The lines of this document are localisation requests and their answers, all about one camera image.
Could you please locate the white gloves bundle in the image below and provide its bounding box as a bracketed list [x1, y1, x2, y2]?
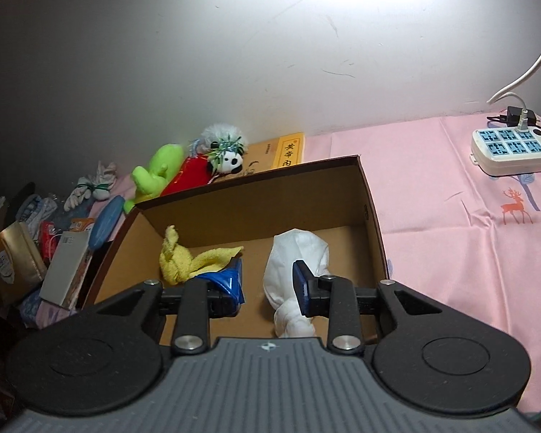
[63, 161, 118, 211]

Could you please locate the blue oval case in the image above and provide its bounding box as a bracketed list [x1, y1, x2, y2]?
[90, 195, 126, 250]

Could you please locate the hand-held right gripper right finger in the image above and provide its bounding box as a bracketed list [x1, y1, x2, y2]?
[293, 259, 443, 353]

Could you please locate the white power cable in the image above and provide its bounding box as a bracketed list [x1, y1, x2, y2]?
[486, 20, 541, 132]

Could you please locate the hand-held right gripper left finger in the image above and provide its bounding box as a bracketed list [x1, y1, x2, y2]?
[97, 259, 245, 355]

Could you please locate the gold packet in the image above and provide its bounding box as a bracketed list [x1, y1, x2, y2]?
[0, 221, 48, 305]

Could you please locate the white blue power strip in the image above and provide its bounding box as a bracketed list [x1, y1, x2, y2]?
[471, 126, 541, 176]

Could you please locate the red packet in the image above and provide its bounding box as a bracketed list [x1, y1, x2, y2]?
[38, 221, 61, 264]

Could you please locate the grey fluffy plush toy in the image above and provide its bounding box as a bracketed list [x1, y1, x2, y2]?
[189, 122, 248, 154]

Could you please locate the grey flat box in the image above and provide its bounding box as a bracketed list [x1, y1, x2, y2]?
[40, 231, 93, 311]

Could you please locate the lime green plush toy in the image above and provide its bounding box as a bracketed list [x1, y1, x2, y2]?
[123, 143, 186, 214]

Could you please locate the orange packet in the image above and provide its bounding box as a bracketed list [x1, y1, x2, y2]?
[67, 218, 95, 235]

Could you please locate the blue white checked cloth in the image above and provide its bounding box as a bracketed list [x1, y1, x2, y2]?
[13, 194, 59, 235]

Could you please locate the white knotted cloth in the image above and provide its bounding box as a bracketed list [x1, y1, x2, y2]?
[262, 229, 331, 339]

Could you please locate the yellow book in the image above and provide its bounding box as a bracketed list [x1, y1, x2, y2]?
[241, 132, 306, 174]

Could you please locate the black power adapter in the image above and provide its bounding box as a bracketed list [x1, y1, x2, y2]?
[487, 106, 539, 129]

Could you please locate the brown cardboard box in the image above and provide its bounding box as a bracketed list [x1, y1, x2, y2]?
[79, 154, 392, 346]

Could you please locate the pink printed bed sheet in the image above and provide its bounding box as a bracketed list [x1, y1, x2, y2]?
[18, 115, 541, 416]

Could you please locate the yellow cloth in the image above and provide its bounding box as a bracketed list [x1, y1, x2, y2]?
[159, 224, 245, 286]

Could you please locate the panda plush toy red body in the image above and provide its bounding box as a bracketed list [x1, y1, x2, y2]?
[160, 142, 248, 197]

